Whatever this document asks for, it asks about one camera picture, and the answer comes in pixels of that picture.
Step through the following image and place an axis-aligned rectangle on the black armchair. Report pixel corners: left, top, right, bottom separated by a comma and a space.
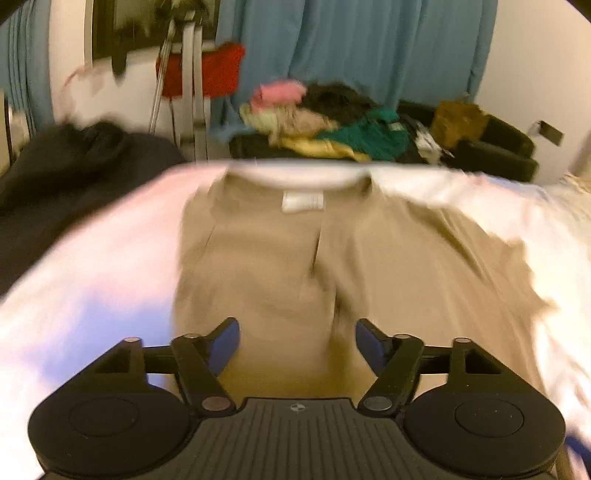
398, 99, 540, 183

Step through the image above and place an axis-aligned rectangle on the green garment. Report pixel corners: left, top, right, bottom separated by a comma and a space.
316, 108, 411, 162

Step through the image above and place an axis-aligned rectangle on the yellow garment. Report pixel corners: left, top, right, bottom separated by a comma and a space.
277, 135, 372, 162

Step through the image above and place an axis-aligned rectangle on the black cloth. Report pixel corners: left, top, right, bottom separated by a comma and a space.
0, 121, 188, 296

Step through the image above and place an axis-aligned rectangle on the red cloth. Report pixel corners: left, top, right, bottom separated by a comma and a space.
156, 42, 245, 100

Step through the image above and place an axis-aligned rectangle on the beige crumpled garment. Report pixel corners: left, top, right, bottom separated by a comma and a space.
240, 104, 340, 141

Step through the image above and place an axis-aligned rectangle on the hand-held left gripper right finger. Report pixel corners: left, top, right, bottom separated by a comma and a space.
355, 318, 502, 415

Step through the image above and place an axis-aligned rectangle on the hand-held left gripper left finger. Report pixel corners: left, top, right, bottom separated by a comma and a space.
95, 317, 241, 415

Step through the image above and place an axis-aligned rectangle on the metal tripod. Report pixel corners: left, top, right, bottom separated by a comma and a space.
148, 0, 214, 162

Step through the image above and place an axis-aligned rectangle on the mustard brown garment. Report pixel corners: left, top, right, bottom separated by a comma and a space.
431, 99, 490, 149

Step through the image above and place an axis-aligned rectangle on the black fuzzy garment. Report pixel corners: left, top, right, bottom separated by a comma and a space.
300, 82, 384, 121

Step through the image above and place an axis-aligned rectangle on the pink garment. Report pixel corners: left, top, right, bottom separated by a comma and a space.
250, 79, 306, 112

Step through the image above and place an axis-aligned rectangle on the blue curtain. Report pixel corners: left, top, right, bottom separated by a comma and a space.
209, 0, 498, 144

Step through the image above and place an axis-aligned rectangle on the beige shirt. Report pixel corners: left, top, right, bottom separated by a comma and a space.
172, 172, 550, 401

